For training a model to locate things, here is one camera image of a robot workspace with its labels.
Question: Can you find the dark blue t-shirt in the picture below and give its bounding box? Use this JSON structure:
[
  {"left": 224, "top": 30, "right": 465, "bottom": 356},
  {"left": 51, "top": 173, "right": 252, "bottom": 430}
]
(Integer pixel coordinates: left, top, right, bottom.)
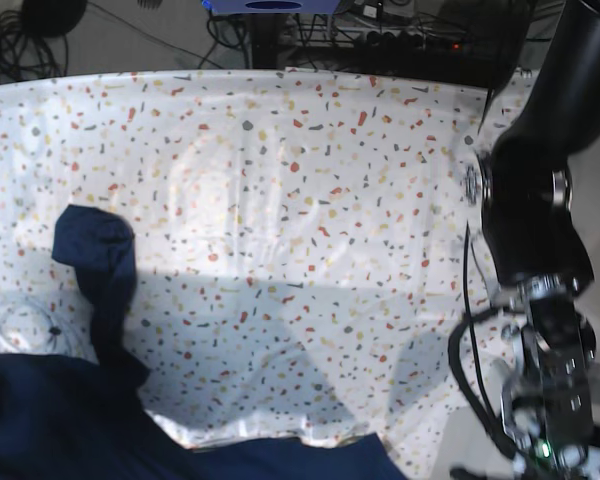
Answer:
[{"left": 0, "top": 205, "right": 401, "bottom": 479}]

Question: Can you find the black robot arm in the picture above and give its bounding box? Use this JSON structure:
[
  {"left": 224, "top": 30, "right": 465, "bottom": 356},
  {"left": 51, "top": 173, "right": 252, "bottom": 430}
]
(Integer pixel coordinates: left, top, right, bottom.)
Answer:
[{"left": 448, "top": 1, "right": 600, "bottom": 479}]

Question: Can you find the terrazzo patterned table cloth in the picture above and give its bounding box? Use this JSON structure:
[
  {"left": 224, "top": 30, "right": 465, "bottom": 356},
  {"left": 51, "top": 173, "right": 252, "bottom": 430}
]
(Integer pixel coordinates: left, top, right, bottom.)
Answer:
[{"left": 0, "top": 66, "right": 573, "bottom": 473}]

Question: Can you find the black power strip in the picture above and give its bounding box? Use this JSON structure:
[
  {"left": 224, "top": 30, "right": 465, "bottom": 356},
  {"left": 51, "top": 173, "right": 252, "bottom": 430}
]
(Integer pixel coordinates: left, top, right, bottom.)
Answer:
[{"left": 361, "top": 30, "right": 463, "bottom": 52}]

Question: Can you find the coiled white cable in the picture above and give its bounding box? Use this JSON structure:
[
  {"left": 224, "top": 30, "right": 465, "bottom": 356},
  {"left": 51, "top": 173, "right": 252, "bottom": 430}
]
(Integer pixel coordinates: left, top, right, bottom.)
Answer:
[{"left": 0, "top": 294, "right": 89, "bottom": 359}]

